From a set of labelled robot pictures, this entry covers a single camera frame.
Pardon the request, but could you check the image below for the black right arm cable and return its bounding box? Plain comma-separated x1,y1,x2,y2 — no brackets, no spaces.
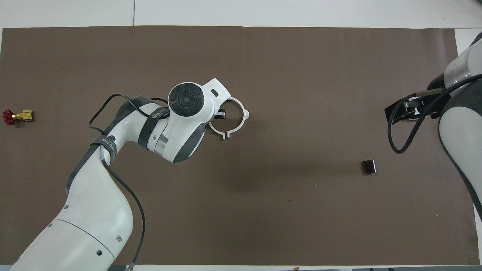
387,73,482,154

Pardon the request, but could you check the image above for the white half-ring pipe clamp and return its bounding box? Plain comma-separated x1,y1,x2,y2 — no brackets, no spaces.
225,96,250,140
208,120,226,141

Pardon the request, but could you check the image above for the brass valve with red handle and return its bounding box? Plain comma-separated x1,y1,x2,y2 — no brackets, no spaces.
2,109,35,126

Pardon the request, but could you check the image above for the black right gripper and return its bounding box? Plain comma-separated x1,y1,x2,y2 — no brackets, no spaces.
384,73,452,122

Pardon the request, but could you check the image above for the brown table mat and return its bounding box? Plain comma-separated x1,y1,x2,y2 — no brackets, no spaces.
0,25,477,266

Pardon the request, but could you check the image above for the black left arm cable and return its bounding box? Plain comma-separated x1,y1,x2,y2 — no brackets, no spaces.
88,93,170,271

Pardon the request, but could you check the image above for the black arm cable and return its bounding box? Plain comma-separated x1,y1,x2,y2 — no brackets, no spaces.
88,93,170,271
387,73,482,154

